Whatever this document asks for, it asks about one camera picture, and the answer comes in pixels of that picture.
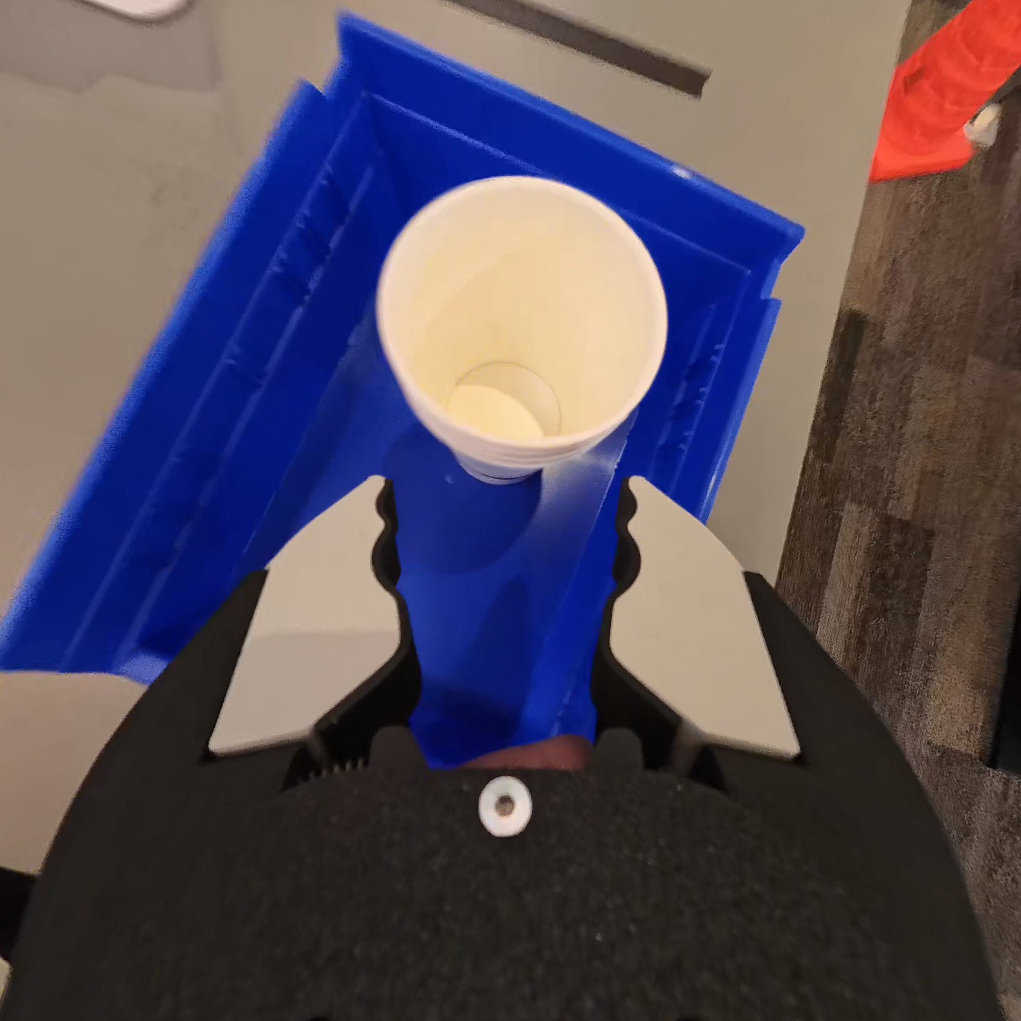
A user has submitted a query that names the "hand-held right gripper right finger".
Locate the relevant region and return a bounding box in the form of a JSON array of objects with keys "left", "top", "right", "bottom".
[{"left": 589, "top": 476, "right": 801, "bottom": 775}]

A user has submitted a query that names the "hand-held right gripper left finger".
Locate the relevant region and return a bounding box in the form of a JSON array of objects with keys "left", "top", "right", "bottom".
[{"left": 209, "top": 476, "right": 421, "bottom": 772}]

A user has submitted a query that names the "blue plastic bin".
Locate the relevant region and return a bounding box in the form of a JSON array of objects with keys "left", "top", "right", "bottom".
[{"left": 0, "top": 10, "right": 805, "bottom": 771}]

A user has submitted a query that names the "stack of nested paper cups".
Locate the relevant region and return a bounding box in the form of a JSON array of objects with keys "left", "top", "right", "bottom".
[{"left": 375, "top": 175, "right": 669, "bottom": 486}]

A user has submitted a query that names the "person's right hand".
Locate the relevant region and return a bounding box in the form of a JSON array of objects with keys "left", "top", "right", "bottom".
[{"left": 466, "top": 735, "right": 593, "bottom": 772}]

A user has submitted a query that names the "orange traffic cone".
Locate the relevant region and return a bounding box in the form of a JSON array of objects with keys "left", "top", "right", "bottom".
[{"left": 868, "top": 0, "right": 1021, "bottom": 186}]

